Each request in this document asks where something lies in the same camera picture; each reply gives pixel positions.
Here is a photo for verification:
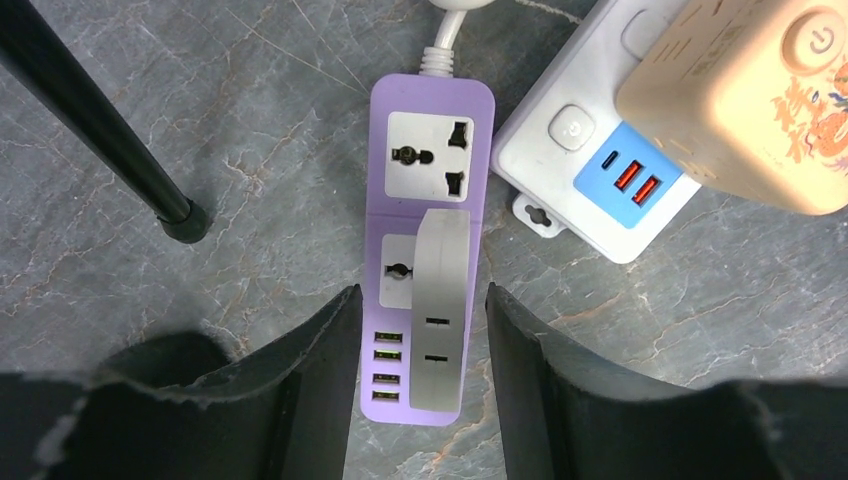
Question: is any purple power strip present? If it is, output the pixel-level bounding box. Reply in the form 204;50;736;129
360;74;495;426

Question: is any white multicolour power strip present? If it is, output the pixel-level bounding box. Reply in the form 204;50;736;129
491;1;699;264

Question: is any white plug adapter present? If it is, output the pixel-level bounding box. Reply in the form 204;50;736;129
409;209;470;412

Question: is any beige cube socket adapter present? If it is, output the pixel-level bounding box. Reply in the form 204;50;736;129
615;0;847;215

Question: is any white knotted strip cord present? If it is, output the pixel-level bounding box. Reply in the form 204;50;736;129
418;0;498;77

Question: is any black perforated music stand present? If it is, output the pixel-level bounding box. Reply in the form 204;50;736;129
1;1;211;244

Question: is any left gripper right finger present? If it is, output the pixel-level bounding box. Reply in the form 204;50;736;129
485;284;847;479

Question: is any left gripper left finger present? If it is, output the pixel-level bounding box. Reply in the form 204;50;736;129
1;285;362;479

